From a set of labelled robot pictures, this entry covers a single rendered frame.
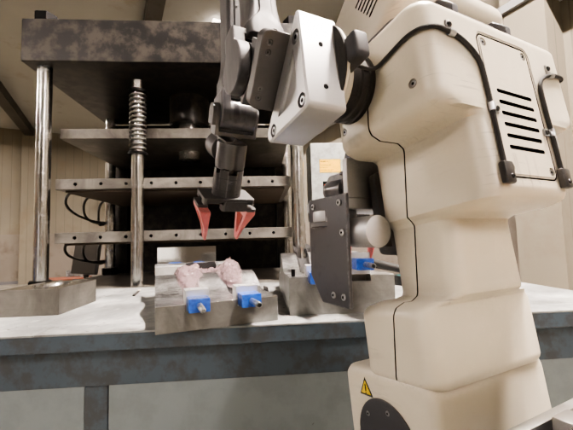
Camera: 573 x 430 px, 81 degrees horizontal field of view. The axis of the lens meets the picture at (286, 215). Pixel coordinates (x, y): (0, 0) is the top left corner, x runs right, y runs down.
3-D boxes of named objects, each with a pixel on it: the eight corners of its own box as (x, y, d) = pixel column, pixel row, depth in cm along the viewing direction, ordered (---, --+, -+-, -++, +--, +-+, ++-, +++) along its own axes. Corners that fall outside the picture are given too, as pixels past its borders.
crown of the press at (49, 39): (312, 138, 157) (308, 13, 161) (17, 140, 147) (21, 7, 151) (295, 173, 240) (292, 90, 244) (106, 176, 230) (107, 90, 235)
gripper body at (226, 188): (196, 196, 69) (199, 160, 66) (243, 197, 73) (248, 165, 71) (203, 207, 63) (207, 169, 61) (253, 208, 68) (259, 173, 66)
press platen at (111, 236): (292, 236, 163) (292, 226, 163) (54, 243, 154) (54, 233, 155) (282, 237, 236) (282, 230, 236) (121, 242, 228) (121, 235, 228)
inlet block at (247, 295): (271, 317, 67) (271, 290, 67) (247, 320, 65) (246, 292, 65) (253, 305, 79) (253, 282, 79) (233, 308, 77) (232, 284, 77)
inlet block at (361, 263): (384, 278, 74) (384, 253, 75) (362, 278, 74) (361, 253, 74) (366, 272, 87) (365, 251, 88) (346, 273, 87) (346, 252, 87)
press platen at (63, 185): (291, 185, 164) (290, 176, 165) (54, 189, 156) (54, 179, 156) (281, 202, 238) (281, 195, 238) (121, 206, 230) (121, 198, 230)
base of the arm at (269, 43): (263, 26, 36) (354, 52, 41) (242, 19, 42) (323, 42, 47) (248, 107, 40) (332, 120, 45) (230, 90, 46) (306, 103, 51)
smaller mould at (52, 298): (58, 315, 88) (59, 287, 89) (-3, 317, 87) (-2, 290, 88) (95, 301, 108) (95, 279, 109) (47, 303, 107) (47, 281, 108)
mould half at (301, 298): (396, 310, 82) (393, 255, 83) (290, 316, 80) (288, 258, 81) (345, 283, 132) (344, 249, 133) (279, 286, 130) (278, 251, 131)
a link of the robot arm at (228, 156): (222, 137, 60) (251, 141, 63) (213, 131, 66) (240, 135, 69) (217, 175, 63) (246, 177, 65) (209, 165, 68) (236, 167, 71)
